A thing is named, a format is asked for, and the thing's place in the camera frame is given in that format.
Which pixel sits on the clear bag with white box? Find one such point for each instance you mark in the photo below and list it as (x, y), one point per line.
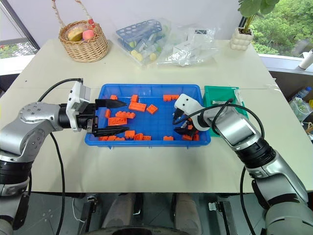
(195, 46)

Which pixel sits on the clear bag with tube rack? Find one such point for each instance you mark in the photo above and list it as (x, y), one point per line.
(144, 49)

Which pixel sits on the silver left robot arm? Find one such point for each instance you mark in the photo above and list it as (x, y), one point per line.
(27, 127)

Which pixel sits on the small orange toy brick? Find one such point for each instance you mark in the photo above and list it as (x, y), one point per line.
(168, 138)
(196, 137)
(134, 98)
(186, 137)
(189, 126)
(113, 97)
(107, 113)
(147, 138)

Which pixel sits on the green leafy plant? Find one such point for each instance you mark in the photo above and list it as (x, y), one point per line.
(254, 6)

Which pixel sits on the small white box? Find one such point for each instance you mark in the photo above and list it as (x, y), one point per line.
(184, 50)

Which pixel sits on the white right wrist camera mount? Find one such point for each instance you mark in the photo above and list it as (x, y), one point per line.
(187, 102)

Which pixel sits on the grey robot leg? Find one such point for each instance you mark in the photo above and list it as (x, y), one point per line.
(188, 213)
(119, 213)

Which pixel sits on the large orange toy brick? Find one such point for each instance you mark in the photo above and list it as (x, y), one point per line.
(137, 106)
(117, 121)

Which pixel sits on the white tube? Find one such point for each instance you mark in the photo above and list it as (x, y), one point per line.
(306, 61)

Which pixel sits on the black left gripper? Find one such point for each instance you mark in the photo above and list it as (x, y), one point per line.
(84, 121)

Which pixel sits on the long orange toy brick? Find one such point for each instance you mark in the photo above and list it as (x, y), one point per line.
(107, 138)
(125, 114)
(170, 98)

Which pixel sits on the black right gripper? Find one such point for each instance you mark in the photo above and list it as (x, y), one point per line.
(188, 122)

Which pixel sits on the clear plastic packet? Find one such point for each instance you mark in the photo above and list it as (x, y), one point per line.
(238, 96)

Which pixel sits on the blue plastic bin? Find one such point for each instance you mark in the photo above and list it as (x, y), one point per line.
(156, 124)

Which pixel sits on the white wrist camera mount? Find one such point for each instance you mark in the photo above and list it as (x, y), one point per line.
(187, 102)
(74, 98)

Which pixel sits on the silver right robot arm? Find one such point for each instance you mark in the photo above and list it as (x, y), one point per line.
(234, 127)

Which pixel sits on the blue test tube rack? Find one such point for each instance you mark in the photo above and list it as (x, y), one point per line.
(137, 28)

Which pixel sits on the woven wicker basket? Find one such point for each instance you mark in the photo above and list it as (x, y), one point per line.
(84, 50)

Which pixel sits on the green plastic bin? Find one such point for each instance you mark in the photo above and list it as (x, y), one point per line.
(210, 98)

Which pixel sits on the yellow toy food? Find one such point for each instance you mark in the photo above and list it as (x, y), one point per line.
(74, 34)

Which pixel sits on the white bubble plant pot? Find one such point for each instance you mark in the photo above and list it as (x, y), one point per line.
(241, 40)

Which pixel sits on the pink toy food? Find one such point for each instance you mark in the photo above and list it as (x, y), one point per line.
(88, 34)

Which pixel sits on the clear plastic bottles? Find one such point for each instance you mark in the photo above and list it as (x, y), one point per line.
(299, 102)

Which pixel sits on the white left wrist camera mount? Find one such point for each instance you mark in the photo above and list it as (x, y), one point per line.
(74, 98)

